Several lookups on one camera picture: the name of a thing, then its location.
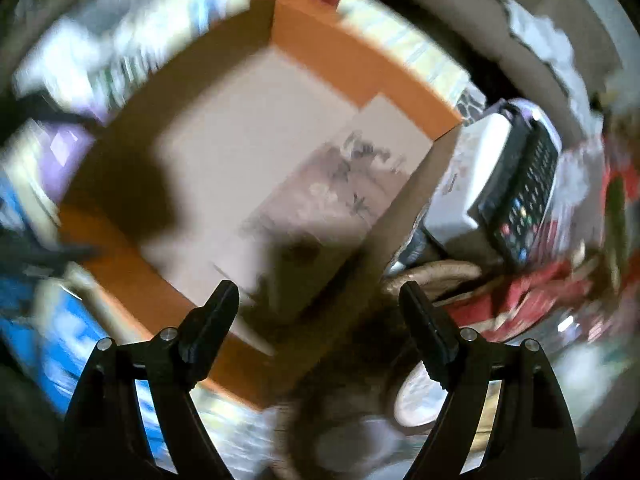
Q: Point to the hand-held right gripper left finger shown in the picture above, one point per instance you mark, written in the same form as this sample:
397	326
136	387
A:
220	307

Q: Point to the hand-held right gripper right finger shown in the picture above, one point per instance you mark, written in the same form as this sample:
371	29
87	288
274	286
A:
419	310

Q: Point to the orange cardboard box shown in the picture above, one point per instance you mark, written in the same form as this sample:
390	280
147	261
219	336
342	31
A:
325	35

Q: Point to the round white plate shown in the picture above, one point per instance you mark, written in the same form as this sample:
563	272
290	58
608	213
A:
412	400

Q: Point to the red printed packaging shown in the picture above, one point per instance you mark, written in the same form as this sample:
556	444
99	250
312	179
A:
530	295

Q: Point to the printed paper sheet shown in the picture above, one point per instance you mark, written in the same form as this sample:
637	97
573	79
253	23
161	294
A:
340	185

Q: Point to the white plastic device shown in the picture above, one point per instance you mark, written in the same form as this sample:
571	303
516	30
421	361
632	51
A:
477	170

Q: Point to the blue printed packaging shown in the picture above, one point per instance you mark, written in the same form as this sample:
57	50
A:
65	325

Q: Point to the black remote control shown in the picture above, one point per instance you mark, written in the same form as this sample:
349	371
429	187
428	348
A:
525	185

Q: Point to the grey hexagon patterned mat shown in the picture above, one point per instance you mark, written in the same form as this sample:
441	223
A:
469	102

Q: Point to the yellow checked tablecloth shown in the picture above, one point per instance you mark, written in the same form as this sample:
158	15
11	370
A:
415	50

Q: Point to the white green printed packaging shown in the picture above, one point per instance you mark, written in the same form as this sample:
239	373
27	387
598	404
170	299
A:
130	45

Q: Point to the white crumpled tissue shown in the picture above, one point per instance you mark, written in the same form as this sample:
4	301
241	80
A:
542	35

